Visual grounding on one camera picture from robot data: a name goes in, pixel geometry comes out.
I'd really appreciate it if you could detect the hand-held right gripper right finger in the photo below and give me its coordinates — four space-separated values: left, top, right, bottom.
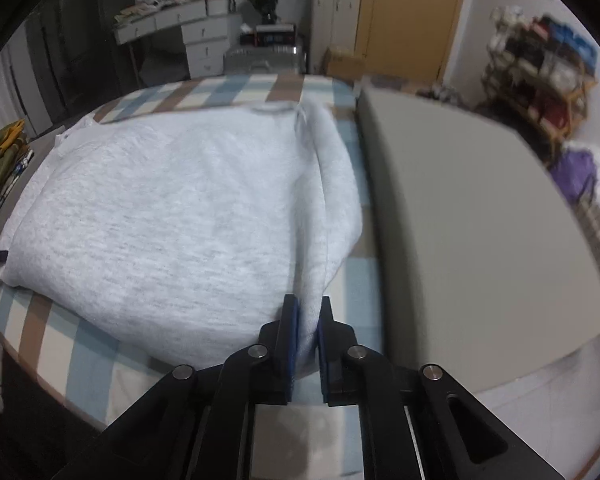
316 296 568 480

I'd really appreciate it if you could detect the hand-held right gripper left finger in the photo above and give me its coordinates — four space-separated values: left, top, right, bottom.
50 294 301 480

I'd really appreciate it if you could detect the light grey hoodie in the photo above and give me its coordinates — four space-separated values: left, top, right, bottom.
0 101 365 376

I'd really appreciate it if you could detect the olive green clothes pile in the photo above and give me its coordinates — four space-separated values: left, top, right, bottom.
0 120 35 231

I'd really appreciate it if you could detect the checked bed sheet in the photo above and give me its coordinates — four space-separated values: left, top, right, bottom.
0 74 386 480

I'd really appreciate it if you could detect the white curtain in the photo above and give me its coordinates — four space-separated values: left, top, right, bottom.
0 52 41 146

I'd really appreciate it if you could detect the beige bed headboard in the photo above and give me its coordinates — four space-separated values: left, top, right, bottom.
355 77 600 396

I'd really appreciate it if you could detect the dark wardrobe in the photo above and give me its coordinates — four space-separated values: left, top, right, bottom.
22 0 141 126

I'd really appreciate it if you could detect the silver suitcase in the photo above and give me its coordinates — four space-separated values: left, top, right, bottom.
222 42 308 77

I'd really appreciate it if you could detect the small cardboard box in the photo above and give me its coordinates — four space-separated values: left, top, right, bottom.
324 46 366 81

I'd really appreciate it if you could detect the white dressing table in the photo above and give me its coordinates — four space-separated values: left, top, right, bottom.
112 0 243 78

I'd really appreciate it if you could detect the purple bag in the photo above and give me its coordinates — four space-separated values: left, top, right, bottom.
550 142 600 206

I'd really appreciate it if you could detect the white cabinet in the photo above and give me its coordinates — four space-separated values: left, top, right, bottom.
311 0 363 76

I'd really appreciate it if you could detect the wooden door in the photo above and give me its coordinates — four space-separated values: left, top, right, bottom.
352 0 471 83

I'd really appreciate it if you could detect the shoe rack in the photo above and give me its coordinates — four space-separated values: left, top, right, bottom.
482 5 598 146

